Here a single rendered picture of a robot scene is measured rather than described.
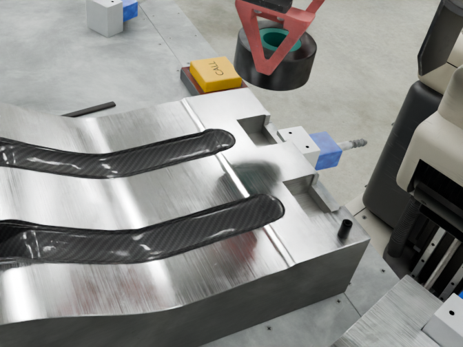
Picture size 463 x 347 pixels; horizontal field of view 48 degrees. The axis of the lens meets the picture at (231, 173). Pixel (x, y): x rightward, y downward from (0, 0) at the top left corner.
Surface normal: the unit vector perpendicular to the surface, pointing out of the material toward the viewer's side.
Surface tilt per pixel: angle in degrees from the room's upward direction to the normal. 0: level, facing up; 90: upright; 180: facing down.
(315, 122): 0
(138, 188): 1
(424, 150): 98
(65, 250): 28
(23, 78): 0
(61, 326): 90
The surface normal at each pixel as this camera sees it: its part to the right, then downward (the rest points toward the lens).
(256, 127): 0.44, 0.66
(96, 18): -0.58, 0.50
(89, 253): 0.50, -0.78
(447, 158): -0.74, 0.48
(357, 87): 0.14, -0.72
